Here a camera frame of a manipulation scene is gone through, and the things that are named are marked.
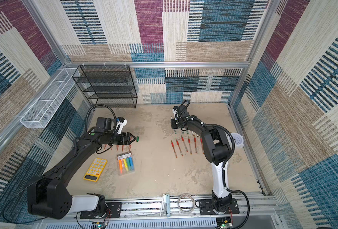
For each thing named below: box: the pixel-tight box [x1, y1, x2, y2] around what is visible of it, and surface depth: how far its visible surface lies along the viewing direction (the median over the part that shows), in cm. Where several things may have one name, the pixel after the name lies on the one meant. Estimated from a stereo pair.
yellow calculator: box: [83, 157, 108, 183], surface depth 87 cm
